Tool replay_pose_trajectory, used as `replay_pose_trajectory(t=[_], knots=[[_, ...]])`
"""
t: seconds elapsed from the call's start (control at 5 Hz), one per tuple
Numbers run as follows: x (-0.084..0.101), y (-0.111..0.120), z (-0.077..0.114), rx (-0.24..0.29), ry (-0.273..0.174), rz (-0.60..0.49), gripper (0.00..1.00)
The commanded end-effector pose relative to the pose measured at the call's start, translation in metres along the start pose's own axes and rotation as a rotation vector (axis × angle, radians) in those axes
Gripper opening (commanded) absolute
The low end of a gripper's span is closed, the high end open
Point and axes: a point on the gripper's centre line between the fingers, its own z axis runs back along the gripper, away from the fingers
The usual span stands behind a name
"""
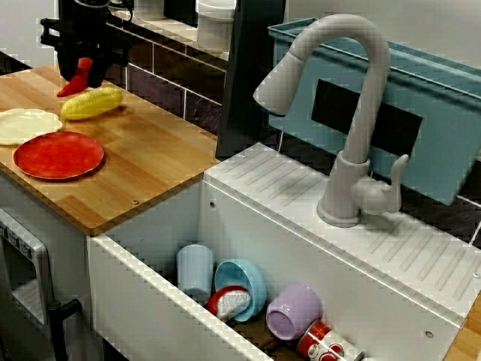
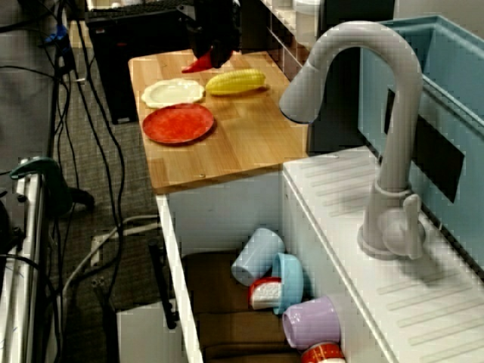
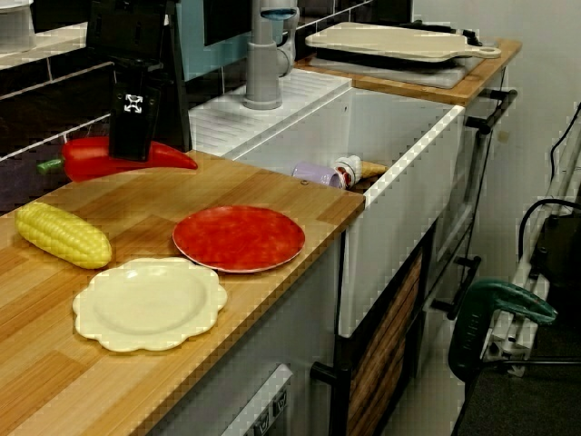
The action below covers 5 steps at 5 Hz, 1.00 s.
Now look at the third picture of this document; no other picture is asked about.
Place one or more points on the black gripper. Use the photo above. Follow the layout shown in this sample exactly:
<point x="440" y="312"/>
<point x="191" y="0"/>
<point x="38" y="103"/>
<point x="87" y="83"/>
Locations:
<point x="127" y="32"/>

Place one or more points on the red toy pepper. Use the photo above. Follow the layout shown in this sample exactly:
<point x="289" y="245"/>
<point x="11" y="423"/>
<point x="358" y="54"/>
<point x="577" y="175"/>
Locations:
<point x="81" y="163"/>

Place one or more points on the yellow toy corn cob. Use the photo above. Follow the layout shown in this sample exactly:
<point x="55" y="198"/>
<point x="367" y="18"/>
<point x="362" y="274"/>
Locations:
<point x="63" y="236"/>

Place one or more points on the grey toy faucet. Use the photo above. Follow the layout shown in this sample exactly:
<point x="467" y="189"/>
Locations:
<point x="262" y="68"/>

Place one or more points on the red round plate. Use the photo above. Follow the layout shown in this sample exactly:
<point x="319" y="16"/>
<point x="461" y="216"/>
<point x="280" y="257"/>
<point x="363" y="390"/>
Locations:
<point x="238" y="238"/>

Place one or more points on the white plastic container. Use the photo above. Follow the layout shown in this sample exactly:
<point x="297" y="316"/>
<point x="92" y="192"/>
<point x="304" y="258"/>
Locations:
<point x="16" y="27"/>

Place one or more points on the cream scalloped plate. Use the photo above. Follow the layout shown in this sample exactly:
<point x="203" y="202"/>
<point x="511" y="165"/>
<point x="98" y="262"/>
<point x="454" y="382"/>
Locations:
<point x="150" y="304"/>

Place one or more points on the purple plastic cup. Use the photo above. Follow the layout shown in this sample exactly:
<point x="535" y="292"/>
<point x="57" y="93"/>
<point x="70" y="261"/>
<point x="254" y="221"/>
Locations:
<point x="313" y="173"/>

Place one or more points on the toy ice cream cone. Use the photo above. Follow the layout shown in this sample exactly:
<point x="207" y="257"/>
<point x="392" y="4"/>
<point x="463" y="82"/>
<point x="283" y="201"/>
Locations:
<point x="372" y="169"/>

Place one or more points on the white toy sink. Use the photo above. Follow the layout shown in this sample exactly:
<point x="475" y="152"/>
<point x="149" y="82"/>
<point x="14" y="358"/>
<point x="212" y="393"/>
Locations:
<point x="399" y="136"/>

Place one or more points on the cream cutting board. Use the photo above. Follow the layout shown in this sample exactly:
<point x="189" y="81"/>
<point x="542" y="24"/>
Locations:
<point x="386" y="41"/>

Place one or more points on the grey toy stove top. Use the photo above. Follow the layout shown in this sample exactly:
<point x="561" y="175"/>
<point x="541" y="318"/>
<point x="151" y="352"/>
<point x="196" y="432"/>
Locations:
<point x="408" y="72"/>

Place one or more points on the wooden crate drawer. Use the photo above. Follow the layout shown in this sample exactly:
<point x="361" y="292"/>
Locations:
<point x="386" y="340"/>

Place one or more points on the green clamp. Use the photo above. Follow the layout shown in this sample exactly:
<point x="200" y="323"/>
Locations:
<point x="499" y="300"/>

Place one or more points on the black box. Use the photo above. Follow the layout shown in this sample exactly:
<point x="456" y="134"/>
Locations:
<point x="560" y="250"/>

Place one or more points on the black upright post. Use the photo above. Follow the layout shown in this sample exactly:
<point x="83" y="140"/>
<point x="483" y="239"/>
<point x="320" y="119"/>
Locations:
<point x="177" y="113"/>

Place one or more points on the aluminium frame rail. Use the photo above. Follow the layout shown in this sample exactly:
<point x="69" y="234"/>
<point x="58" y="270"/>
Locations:
<point x="522" y="290"/>

